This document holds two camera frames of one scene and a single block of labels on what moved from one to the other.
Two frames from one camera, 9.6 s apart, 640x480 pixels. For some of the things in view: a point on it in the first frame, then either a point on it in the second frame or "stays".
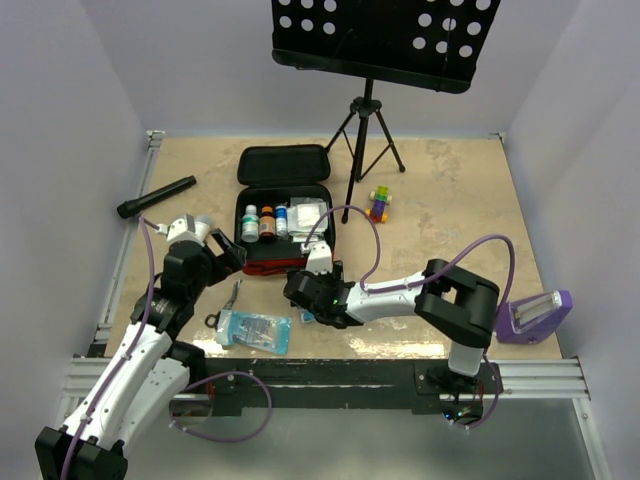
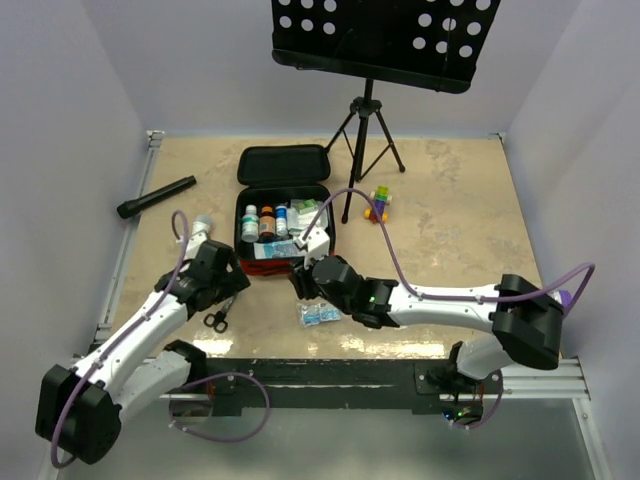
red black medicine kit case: (282, 207) stays
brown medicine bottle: (267, 222) stays
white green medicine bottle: (250, 224) stays
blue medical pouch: (255, 331) -> (277, 249)
